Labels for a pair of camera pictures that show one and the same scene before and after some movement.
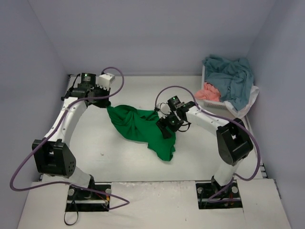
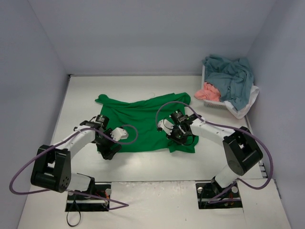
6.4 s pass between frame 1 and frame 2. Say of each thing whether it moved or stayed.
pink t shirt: stayed
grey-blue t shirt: stayed
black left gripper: moved
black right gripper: moved
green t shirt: moved
